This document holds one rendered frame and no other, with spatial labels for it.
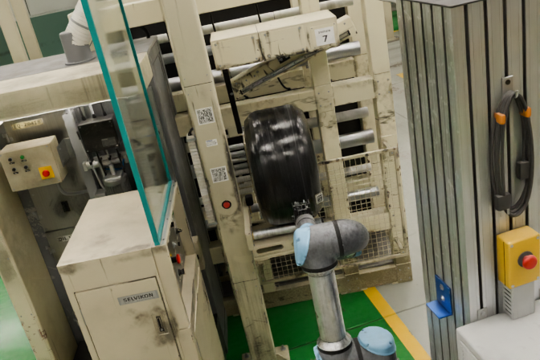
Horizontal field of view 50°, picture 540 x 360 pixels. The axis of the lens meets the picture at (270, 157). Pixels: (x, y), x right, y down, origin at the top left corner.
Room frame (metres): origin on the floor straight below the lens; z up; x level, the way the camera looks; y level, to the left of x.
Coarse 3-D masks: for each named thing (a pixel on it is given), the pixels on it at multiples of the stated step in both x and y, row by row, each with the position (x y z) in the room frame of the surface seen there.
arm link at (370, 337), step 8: (368, 328) 1.56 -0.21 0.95; (376, 328) 1.55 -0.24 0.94; (360, 336) 1.52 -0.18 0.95; (368, 336) 1.52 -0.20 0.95; (376, 336) 1.51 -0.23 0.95; (384, 336) 1.51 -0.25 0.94; (392, 336) 1.51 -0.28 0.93; (360, 344) 1.50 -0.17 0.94; (368, 344) 1.48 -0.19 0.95; (376, 344) 1.47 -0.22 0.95; (384, 344) 1.47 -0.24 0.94; (392, 344) 1.48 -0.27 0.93; (360, 352) 1.48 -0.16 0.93; (368, 352) 1.47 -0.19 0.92; (376, 352) 1.46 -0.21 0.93; (384, 352) 1.46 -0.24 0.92; (392, 352) 1.47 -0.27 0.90
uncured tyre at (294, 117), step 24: (264, 120) 2.47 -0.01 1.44; (288, 120) 2.44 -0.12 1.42; (264, 144) 2.35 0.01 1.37; (288, 144) 2.34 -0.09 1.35; (312, 144) 2.36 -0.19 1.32; (264, 168) 2.30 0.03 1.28; (288, 168) 2.29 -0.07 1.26; (312, 168) 2.30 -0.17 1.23; (264, 192) 2.28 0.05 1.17; (288, 192) 2.27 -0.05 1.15; (312, 192) 2.28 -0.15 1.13; (264, 216) 2.35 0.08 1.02; (288, 216) 2.32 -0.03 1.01
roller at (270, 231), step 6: (318, 222) 2.39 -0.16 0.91; (264, 228) 2.41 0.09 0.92; (270, 228) 2.40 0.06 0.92; (276, 228) 2.40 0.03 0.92; (282, 228) 2.39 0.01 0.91; (288, 228) 2.39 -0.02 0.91; (294, 228) 2.39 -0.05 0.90; (252, 234) 2.40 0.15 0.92; (258, 234) 2.39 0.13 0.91; (264, 234) 2.39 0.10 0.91; (270, 234) 2.39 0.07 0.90; (276, 234) 2.39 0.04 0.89; (282, 234) 2.39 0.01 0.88
